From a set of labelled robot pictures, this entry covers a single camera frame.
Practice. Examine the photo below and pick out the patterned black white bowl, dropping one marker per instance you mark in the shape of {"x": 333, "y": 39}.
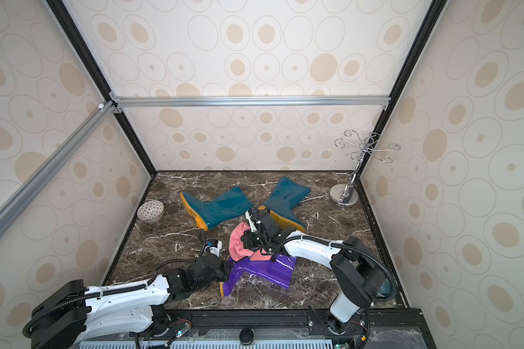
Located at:
{"x": 150, "y": 211}

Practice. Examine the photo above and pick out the diagonal aluminium rail left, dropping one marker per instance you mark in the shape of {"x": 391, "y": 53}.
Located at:
{"x": 21, "y": 199}

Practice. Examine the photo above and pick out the black corner frame post left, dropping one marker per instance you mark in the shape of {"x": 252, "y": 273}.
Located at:
{"x": 69, "y": 27}

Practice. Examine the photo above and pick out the horizontal aluminium rail back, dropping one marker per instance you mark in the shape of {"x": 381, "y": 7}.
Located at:
{"x": 255, "y": 101}

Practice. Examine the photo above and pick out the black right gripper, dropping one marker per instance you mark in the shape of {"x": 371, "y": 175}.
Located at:
{"x": 259, "y": 224}

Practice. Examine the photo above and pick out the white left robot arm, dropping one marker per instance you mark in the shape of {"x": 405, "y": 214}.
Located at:
{"x": 77, "y": 313}

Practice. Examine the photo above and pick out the pink microfiber cloth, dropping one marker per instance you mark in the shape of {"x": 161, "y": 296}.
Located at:
{"x": 237, "y": 250}

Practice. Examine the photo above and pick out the purple rubber boot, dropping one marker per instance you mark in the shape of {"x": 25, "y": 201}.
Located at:
{"x": 279, "y": 272}

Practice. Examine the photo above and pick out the chrome mug tree stand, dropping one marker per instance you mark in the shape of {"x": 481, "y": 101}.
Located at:
{"x": 345, "y": 195}

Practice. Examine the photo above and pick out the black corner frame post right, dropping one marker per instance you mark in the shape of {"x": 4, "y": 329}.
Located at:
{"x": 423, "y": 34}

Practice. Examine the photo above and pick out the teal cup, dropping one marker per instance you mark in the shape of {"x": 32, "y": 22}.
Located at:
{"x": 387, "y": 292}

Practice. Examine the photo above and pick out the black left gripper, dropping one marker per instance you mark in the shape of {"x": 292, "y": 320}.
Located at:
{"x": 224, "y": 272}

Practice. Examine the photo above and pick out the teal rubber boot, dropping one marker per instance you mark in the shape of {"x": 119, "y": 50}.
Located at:
{"x": 207, "y": 215}
{"x": 286, "y": 196}

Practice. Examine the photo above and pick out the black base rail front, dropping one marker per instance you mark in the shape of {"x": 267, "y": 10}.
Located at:
{"x": 314, "y": 321}

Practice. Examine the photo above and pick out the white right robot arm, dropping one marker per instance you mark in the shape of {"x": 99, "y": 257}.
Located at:
{"x": 363, "y": 279}

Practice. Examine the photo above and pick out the teal rubber boot right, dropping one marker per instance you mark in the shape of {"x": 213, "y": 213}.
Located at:
{"x": 286, "y": 196}

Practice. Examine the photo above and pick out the black corner frame post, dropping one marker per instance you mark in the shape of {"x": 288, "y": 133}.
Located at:
{"x": 423, "y": 34}
{"x": 69, "y": 27}

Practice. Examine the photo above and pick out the teal rubber boot left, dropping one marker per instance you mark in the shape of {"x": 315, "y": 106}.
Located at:
{"x": 207, "y": 215}

